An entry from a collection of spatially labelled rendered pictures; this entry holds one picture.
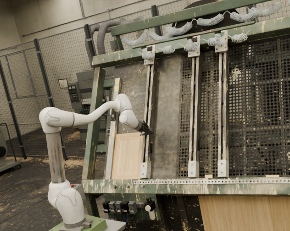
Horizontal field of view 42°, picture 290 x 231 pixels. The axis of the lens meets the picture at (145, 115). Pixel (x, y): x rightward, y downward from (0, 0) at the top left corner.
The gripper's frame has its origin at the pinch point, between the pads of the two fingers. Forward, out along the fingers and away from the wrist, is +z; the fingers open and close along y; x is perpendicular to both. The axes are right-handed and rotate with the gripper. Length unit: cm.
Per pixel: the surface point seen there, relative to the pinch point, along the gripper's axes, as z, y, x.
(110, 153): 3.9, -15.5, 40.4
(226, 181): 4, -41, -64
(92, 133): 3, 4, 63
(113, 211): 0, -65, 30
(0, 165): 240, 34, 477
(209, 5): 23, 124, -42
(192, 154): 4.9, -19.4, -37.0
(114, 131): 4.0, 4.9, 39.3
